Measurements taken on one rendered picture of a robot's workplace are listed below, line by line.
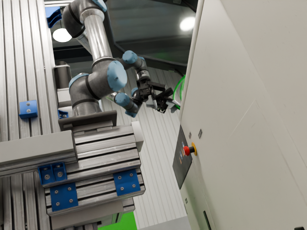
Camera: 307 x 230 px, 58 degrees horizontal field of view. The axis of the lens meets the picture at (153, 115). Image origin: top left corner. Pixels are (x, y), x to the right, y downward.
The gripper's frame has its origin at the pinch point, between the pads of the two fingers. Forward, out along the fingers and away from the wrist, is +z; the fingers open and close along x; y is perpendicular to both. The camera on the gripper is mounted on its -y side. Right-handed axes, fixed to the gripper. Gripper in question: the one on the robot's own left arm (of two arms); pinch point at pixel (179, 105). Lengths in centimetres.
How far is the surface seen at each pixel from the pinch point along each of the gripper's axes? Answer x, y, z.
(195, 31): 83, 17, 45
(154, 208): -590, 54, -264
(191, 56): 74, 18, 41
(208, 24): 89, 20, 52
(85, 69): -411, -191, -646
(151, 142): -569, -103, -377
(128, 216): -274, 88, -144
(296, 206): 82, 45, 79
